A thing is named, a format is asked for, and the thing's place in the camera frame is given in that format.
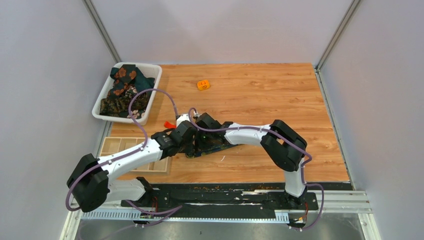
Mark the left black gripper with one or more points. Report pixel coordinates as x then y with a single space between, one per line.
190 147

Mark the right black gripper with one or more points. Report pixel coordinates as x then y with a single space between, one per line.
199 145

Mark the navy yellow floral tie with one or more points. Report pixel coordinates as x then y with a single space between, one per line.
206 143

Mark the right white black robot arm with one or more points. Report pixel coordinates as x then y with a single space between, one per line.
285 147

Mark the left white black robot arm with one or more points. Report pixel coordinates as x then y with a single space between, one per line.
95 180

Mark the red plastic clip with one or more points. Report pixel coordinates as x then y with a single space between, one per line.
169 125

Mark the orange cube toy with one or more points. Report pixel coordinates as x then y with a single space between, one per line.
203 85

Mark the dark pink floral tie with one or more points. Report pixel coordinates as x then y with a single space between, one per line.
136 114

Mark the dark brown patterned tie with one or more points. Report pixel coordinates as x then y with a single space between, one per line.
118 106

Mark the white plastic bin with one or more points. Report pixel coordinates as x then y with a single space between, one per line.
149 70

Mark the wooden compartment tray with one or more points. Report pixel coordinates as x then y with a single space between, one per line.
112 145

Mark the green orange floral tie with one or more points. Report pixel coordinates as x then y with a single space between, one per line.
127 81

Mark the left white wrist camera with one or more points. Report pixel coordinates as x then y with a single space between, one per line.
183 118

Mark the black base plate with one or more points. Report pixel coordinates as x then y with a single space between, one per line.
225 200

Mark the aluminium rail frame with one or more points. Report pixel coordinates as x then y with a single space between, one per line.
333 202

